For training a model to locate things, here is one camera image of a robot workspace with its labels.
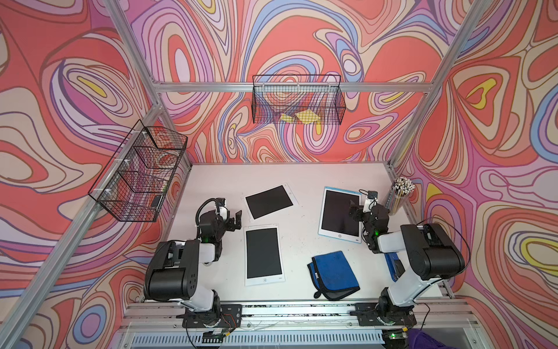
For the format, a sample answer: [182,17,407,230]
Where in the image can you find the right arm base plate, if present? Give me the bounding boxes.
[349,302,417,328]

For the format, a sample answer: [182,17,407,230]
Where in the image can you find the black wire basket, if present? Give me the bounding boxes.
[88,121,187,222]
[251,73,346,125]

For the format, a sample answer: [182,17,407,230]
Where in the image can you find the cup of pencils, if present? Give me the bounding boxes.
[385,177,416,215]

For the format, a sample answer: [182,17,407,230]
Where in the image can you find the yellow sticky notes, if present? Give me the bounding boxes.
[279,109,321,124]

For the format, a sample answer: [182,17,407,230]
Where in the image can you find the purple cloth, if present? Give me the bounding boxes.
[408,329,455,349]

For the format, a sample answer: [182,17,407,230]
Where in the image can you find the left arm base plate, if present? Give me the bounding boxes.
[177,303,243,330]

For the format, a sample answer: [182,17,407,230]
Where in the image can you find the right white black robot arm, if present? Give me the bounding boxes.
[349,203,466,317]

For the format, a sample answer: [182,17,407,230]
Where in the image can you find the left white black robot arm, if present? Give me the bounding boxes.
[144,198,242,316]

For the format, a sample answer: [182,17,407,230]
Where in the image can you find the black wire basket left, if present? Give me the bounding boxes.
[88,121,187,222]

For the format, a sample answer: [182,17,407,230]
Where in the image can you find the white tablet at back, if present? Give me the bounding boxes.
[243,183,299,220]

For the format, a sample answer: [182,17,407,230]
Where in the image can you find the blue microfibre cloth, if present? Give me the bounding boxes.
[307,251,360,301]

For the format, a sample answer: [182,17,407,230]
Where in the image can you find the black wire basket back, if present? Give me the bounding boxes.
[251,73,346,125]

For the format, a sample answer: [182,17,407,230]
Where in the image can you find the blue-edged white drawing tablet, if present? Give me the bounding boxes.
[318,187,362,244]

